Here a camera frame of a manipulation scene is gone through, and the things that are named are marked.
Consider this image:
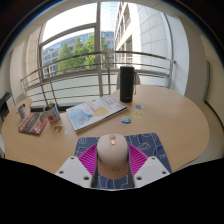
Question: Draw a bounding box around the beige computer mouse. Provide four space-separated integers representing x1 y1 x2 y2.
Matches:
95 133 130 180

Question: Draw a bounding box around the small brown sticker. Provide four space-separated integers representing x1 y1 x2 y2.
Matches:
52 123 64 134

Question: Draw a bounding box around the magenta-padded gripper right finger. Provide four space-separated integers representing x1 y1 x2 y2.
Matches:
128 143 171 189

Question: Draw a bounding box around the black printer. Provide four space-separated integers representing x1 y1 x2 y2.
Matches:
0 91 13 121

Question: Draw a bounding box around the round yellow sticker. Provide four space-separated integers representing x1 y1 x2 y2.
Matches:
131 111 144 120

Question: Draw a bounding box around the black cylindrical bottle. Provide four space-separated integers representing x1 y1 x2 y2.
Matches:
119 65 136 104

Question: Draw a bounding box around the red magazine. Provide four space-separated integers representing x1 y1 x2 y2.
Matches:
18 111 49 136

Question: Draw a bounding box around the light blue magazine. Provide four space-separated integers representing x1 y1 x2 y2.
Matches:
65 95 128 134

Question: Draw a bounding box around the grey green door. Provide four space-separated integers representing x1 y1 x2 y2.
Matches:
201 59 212 101

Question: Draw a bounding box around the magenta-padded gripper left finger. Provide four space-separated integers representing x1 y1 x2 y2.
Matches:
54 141 100 189

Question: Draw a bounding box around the metal balcony railing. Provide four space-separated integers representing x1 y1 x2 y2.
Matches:
20 50 177 108

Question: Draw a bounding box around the blue patterned mouse pad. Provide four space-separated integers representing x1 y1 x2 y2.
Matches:
73 132 173 191

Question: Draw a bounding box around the square blue green sticker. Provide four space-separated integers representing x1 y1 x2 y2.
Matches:
120 115 132 125

